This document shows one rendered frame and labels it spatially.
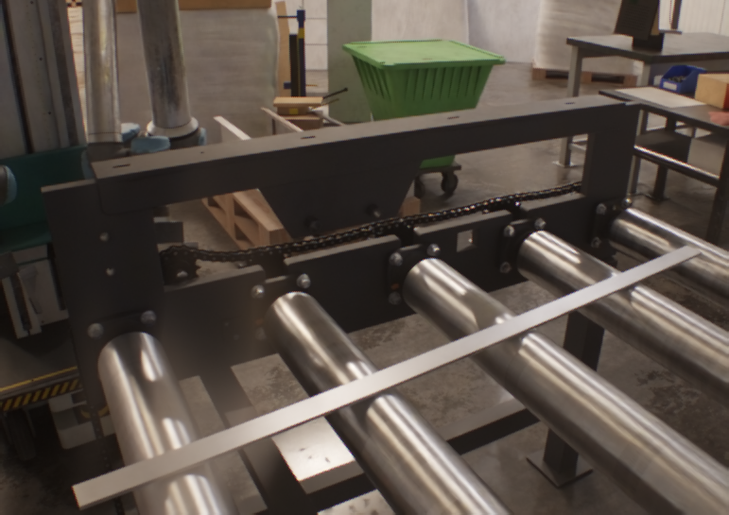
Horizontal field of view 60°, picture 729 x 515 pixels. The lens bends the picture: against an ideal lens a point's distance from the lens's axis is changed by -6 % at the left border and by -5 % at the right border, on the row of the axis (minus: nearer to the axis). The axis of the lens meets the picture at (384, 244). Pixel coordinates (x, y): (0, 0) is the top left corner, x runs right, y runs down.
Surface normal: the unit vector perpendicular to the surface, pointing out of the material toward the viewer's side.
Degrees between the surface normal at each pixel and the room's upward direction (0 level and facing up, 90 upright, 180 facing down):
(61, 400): 90
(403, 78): 101
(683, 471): 31
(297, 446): 0
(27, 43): 90
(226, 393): 0
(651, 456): 36
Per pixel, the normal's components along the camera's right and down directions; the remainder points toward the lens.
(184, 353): 0.49, 0.38
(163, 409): 0.22, -0.92
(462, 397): 0.01, -0.90
